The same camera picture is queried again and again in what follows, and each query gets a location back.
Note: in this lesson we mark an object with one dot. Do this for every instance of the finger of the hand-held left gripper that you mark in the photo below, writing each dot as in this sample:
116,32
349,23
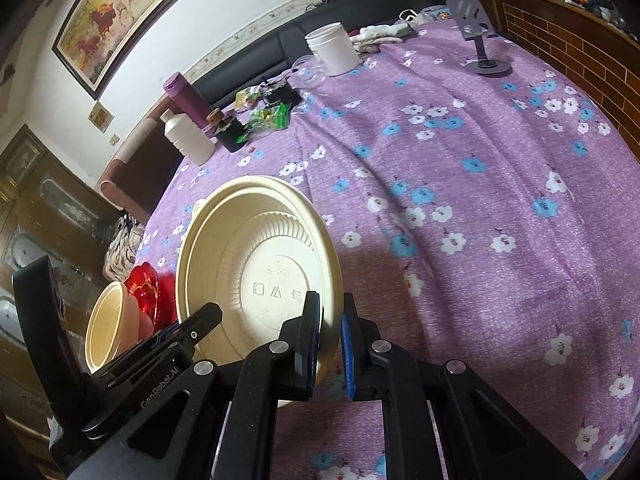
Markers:
166,332
200,322

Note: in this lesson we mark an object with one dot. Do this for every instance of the wooden brick-pattern counter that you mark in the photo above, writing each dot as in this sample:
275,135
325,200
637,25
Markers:
550,25

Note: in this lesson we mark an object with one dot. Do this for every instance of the white work gloves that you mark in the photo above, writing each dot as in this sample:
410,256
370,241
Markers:
380,37

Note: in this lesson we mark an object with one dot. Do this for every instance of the clear plastic bag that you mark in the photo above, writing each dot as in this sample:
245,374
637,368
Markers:
425,15

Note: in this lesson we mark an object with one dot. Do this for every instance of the framed horse painting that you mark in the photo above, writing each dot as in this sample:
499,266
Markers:
110,15

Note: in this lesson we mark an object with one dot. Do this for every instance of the small framed wall plaque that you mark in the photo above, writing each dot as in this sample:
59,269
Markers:
101,116

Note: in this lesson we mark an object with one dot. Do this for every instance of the green snack packet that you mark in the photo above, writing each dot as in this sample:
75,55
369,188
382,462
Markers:
267,117

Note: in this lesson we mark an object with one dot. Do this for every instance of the black leather sofa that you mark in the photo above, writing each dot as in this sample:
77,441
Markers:
260,55

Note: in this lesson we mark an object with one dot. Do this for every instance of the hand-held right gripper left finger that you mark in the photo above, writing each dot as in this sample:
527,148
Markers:
314,355

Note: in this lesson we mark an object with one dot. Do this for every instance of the white plastic jar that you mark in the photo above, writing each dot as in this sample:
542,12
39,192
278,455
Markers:
335,50

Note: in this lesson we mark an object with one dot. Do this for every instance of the black bottle with wooden cap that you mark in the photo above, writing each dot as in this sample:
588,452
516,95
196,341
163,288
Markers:
232,135

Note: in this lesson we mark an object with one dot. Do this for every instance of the wall outlet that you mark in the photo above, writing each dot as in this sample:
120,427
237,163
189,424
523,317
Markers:
115,140

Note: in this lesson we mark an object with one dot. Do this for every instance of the brown armchair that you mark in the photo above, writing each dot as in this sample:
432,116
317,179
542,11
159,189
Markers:
135,180

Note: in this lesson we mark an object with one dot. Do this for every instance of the wooden glass-door cabinet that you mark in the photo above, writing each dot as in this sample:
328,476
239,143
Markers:
50,220

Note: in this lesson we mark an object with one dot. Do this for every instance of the white plastic bottle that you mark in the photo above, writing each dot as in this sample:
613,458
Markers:
190,142

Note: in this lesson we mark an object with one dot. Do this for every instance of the beige plastic bowl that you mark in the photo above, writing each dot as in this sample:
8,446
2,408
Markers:
105,325
240,260

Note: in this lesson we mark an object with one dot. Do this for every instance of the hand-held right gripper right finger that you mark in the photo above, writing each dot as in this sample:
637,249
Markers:
347,355

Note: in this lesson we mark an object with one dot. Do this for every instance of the yellow snack packet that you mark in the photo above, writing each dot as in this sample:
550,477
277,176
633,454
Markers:
246,99

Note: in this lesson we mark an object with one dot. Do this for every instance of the floral patterned blanket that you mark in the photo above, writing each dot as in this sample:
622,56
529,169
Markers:
122,250

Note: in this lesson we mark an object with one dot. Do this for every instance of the small black electronic device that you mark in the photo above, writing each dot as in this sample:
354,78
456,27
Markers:
282,95

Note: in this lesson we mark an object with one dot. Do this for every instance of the purple thermos bottle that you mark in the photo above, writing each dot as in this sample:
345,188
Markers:
185,97

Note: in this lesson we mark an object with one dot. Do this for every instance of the grey phone stand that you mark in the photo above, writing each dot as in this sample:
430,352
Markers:
467,15

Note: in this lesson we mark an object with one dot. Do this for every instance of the large red plate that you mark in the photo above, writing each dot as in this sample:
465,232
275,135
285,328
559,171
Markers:
142,285

